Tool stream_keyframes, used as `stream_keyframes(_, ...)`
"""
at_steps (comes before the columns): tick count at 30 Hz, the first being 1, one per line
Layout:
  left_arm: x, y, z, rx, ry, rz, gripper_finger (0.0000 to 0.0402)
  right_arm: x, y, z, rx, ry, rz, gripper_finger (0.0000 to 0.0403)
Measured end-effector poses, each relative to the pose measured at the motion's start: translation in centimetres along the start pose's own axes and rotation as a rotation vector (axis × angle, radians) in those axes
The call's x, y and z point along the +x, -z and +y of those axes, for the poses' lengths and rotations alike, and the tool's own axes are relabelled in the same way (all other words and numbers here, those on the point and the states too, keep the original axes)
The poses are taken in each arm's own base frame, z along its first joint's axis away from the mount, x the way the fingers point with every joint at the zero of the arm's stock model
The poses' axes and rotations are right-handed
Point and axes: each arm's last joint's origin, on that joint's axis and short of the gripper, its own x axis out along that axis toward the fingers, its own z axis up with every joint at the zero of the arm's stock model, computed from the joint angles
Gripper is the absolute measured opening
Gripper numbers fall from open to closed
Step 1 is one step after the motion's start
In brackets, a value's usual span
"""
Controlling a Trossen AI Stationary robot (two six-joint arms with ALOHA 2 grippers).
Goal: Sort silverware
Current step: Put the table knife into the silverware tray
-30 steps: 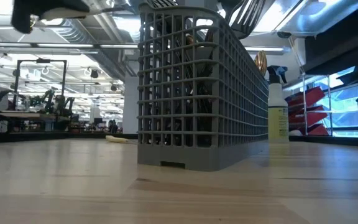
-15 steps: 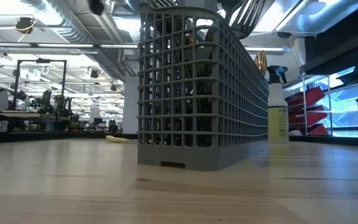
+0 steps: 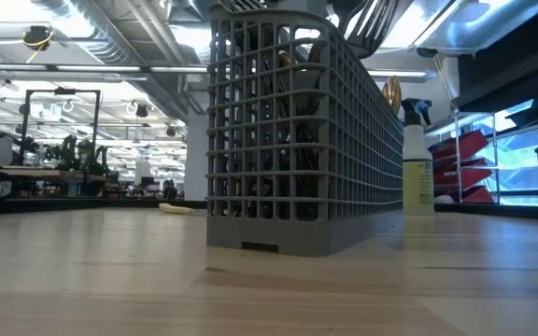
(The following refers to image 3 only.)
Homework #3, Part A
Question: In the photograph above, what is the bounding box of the grey mesh cutlery basket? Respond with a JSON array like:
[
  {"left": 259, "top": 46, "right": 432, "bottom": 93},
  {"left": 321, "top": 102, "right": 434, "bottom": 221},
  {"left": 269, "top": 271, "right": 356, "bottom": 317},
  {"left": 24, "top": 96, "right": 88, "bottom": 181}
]
[{"left": 205, "top": 0, "right": 405, "bottom": 259}]

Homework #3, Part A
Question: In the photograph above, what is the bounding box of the person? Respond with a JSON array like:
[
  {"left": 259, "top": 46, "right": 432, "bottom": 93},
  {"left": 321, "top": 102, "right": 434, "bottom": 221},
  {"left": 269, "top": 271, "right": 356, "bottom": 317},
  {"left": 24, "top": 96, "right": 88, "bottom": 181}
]
[{"left": 162, "top": 178, "right": 179, "bottom": 201}]

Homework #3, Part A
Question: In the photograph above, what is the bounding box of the fluorescent light strip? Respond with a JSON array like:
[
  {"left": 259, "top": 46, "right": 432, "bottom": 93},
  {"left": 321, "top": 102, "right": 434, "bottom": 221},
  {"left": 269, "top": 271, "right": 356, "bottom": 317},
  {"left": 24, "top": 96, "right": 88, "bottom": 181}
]
[
  {"left": 0, "top": 63, "right": 49, "bottom": 72},
  {"left": 149, "top": 65, "right": 210, "bottom": 75},
  {"left": 366, "top": 68, "right": 429, "bottom": 78},
  {"left": 56, "top": 64, "right": 143, "bottom": 73}
]

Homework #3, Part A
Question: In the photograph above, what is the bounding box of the white spray bottle black trigger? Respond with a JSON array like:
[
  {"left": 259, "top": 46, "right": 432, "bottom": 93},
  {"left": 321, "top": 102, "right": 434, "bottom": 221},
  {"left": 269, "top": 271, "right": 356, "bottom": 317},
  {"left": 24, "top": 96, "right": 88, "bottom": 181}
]
[{"left": 400, "top": 96, "right": 436, "bottom": 216}]

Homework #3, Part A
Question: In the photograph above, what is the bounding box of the metal shelf rack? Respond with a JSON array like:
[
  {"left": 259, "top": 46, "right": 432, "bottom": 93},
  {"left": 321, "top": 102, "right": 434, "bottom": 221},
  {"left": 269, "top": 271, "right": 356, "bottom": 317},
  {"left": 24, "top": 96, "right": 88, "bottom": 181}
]
[{"left": 436, "top": 107, "right": 503, "bottom": 205}]

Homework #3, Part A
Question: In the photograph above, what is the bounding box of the red storage bin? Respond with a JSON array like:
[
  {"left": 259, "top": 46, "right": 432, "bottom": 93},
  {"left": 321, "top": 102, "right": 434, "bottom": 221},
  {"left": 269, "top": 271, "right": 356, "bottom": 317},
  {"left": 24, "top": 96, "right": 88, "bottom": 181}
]
[
  {"left": 432, "top": 157, "right": 494, "bottom": 188},
  {"left": 429, "top": 129, "right": 490, "bottom": 163},
  {"left": 436, "top": 185, "right": 496, "bottom": 204}
]

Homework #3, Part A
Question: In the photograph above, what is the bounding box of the black workstation desk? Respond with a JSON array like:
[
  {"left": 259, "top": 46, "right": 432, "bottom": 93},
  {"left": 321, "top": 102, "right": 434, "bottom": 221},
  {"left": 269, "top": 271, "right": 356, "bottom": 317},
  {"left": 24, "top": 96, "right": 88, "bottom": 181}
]
[{"left": 0, "top": 165, "right": 111, "bottom": 200}]

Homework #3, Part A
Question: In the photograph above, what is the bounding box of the black gantry frame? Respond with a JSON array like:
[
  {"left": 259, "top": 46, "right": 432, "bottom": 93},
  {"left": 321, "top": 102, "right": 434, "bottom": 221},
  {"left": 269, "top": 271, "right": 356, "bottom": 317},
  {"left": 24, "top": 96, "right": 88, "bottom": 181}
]
[{"left": 20, "top": 86, "right": 103, "bottom": 164}]

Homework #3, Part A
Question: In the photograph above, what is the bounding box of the silver ceiling duct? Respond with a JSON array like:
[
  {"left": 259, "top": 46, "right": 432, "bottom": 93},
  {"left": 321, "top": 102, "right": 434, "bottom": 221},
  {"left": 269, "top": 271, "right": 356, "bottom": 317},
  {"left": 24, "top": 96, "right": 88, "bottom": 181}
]
[{"left": 416, "top": 0, "right": 538, "bottom": 53}]

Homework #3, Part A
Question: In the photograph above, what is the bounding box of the black yellow cable reel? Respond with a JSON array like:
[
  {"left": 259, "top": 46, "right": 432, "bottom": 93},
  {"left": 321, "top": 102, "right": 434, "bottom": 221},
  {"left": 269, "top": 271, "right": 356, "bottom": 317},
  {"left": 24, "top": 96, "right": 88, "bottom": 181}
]
[{"left": 21, "top": 25, "right": 55, "bottom": 51}]

